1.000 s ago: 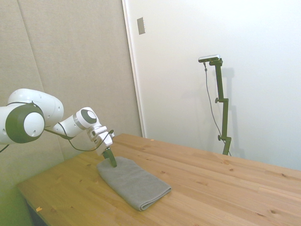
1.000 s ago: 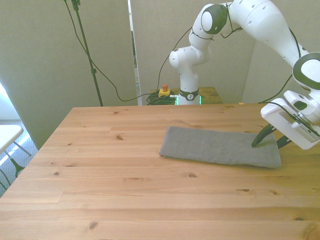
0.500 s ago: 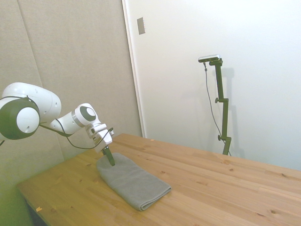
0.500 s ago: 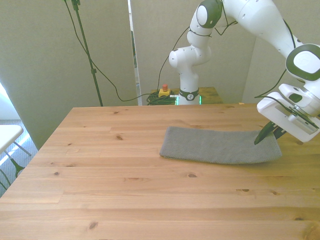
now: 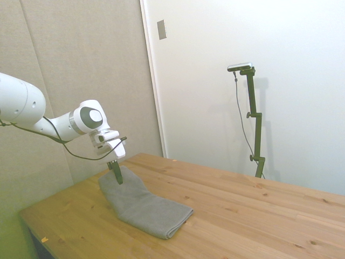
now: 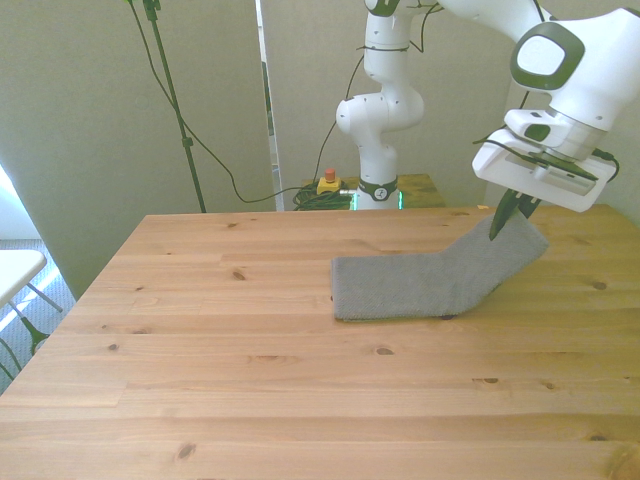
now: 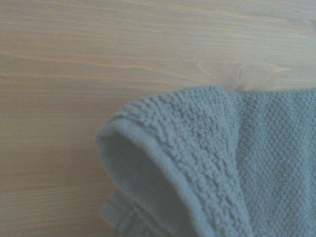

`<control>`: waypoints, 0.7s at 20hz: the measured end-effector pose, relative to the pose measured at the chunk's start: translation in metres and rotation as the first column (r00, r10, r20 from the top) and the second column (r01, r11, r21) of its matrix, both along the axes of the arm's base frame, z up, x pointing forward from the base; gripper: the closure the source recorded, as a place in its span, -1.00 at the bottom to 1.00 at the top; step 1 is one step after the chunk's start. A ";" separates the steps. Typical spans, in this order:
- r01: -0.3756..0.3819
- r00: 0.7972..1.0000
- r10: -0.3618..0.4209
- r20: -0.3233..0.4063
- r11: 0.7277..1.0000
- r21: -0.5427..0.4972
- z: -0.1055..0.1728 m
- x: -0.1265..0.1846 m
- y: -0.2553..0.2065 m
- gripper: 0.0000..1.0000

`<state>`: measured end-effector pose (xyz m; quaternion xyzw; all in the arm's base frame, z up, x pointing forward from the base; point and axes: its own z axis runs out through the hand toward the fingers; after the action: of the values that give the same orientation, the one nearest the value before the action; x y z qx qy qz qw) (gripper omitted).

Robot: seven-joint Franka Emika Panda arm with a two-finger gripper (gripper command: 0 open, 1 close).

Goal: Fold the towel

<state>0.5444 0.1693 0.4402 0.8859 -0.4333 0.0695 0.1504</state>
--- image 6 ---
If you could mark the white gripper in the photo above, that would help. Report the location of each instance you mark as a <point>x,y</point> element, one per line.
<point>550,192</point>

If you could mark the grey towel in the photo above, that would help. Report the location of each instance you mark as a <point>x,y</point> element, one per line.
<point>400,287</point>

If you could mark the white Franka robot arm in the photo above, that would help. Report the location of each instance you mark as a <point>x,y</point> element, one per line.
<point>380,115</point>

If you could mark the yellow emergency stop button box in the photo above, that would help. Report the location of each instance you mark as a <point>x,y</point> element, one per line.
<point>330,186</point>

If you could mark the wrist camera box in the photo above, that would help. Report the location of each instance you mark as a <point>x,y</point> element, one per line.
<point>560,172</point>

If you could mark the white vertical partition frame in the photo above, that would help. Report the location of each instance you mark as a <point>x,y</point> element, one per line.
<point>278,170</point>

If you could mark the black camera stand pole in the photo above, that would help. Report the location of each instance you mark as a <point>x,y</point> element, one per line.
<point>187,143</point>

